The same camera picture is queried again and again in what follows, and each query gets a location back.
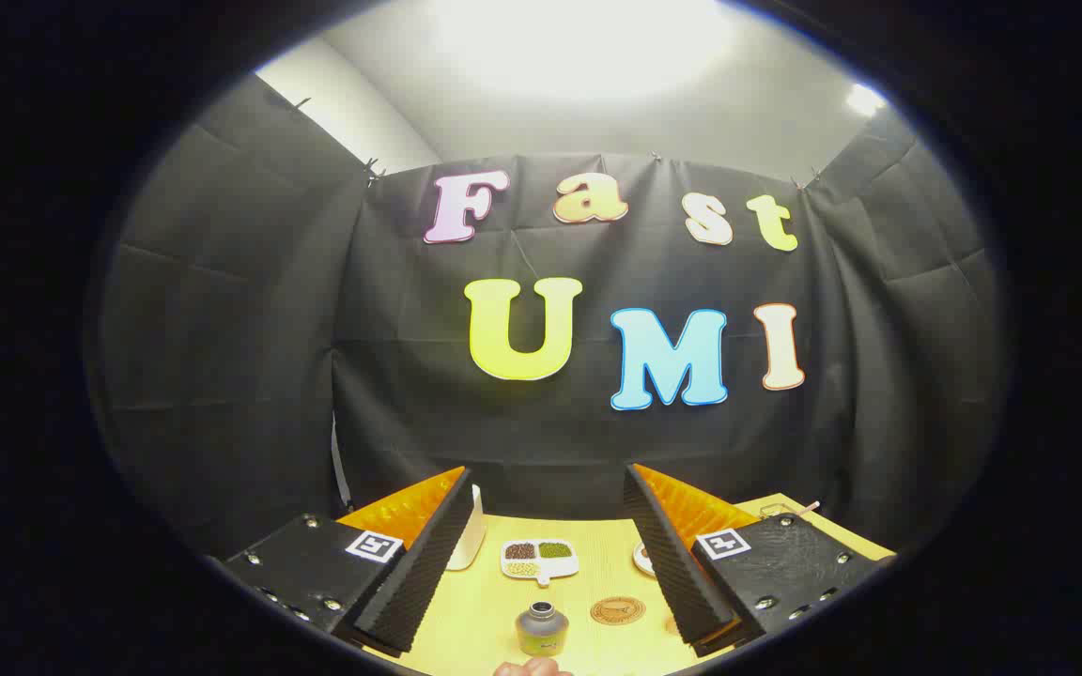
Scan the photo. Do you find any silver bottle with green label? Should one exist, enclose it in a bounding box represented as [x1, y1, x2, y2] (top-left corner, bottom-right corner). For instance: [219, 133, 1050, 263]
[515, 602, 570, 656]

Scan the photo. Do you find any white divided plate of beans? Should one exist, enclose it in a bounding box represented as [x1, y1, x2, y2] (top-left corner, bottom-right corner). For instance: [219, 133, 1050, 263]
[501, 538, 580, 588]

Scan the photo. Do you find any white toaster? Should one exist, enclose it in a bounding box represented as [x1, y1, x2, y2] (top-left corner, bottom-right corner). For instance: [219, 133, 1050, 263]
[445, 484, 487, 572]

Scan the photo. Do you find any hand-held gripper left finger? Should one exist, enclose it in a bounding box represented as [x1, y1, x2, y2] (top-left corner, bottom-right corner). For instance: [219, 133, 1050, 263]
[222, 467, 474, 658]

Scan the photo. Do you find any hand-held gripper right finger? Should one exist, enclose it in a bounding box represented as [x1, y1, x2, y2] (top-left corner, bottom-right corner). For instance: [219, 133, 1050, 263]
[623, 462, 889, 658]

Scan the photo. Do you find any round cork coaster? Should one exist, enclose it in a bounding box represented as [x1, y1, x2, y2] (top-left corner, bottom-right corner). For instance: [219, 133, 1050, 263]
[590, 596, 647, 627]

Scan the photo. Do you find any light wooden table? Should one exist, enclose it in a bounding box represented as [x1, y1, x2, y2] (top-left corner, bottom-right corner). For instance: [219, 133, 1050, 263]
[363, 493, 894, 676]

